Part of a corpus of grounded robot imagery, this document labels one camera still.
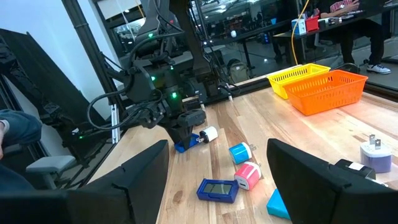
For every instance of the grey backpack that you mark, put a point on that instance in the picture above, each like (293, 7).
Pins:
(237, 71)

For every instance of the purple white USB charger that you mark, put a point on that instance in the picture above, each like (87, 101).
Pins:
(376, 160)

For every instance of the blue white box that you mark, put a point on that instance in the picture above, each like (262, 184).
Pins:
(299, 27)

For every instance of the black panel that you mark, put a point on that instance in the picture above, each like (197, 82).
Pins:
(37, 71)

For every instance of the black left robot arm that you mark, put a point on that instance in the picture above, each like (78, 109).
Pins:
(146, 84)

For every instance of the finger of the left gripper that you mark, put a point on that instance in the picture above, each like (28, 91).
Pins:
(188, 137)
(177, 135)

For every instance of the cyan white USB charger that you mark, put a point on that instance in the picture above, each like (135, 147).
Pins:
(239, 154)

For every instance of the white black USB charger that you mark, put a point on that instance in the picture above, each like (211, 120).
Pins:
(211, 133)

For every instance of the grey office chair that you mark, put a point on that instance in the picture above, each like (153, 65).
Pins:
(49, 162)

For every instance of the red box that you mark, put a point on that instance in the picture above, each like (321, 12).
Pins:
(312, 24)

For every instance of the yellow plastic basket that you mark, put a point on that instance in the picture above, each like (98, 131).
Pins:
(276, 85)

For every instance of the pink white USB charger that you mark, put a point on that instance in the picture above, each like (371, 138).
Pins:
(248, 174)

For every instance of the silver aluminium extrusion bar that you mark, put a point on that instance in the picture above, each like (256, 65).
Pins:
(115, 124)

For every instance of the orange plastic basket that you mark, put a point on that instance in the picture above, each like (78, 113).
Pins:
(311, 102)

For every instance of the person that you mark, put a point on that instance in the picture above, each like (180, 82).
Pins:
(21, 127)
(373, 34)

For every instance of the blue digital clock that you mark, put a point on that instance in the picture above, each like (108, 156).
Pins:
(178, 148)
(217, 189)

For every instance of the cyan power bank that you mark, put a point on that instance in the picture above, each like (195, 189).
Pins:
(276, 206)

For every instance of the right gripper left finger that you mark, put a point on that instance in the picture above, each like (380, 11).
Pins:
(124, 193)

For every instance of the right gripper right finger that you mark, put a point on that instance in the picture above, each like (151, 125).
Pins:
(311, 193)

